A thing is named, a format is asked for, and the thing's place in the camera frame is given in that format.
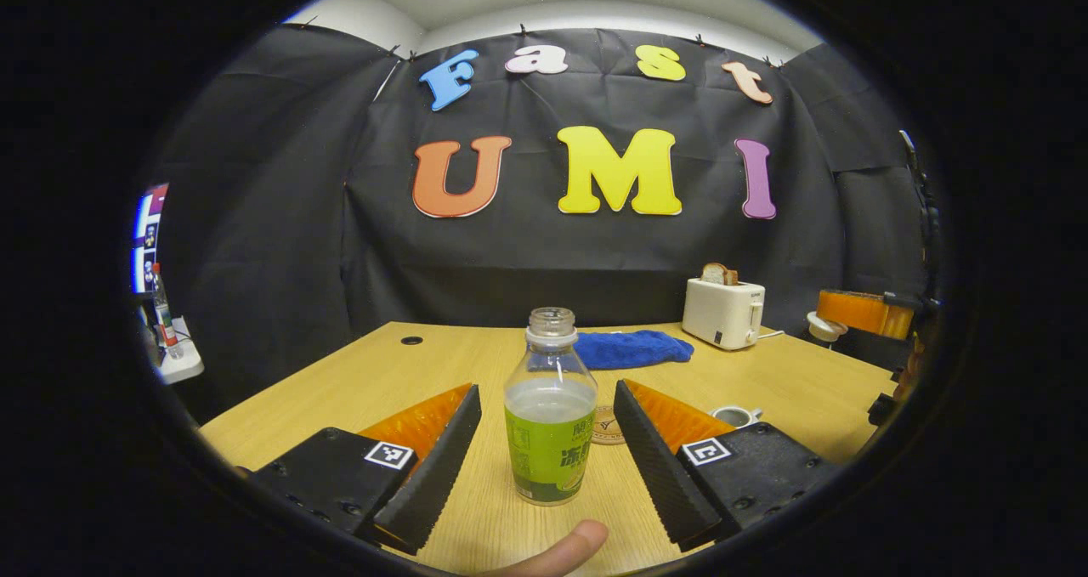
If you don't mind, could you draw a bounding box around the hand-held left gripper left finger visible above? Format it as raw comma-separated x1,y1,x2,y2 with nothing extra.
246,382,482,557

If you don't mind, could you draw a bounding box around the round brown coaster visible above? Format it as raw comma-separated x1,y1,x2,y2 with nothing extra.
592,405,628,446

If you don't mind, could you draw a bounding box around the white side table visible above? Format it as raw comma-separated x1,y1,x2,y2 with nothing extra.
156,318,206,384

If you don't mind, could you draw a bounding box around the green label water bottle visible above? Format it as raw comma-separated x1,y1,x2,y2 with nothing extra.
503,307,598,506

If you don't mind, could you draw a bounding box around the blue towel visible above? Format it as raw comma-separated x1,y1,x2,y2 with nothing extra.
575,330,695,371

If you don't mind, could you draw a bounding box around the white teacup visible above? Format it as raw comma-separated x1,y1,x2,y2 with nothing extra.
711,404,763,430

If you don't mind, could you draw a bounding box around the computer monitor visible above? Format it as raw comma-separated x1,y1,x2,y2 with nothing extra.
132,184,169,295

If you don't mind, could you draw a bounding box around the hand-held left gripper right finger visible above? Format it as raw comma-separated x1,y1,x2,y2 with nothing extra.
614,379,842,552

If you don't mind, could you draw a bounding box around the small red cap bottle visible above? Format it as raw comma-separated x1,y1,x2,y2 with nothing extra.
151,263,184,359

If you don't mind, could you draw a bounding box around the white toaster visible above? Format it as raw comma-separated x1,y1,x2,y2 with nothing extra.
682,277,766,351

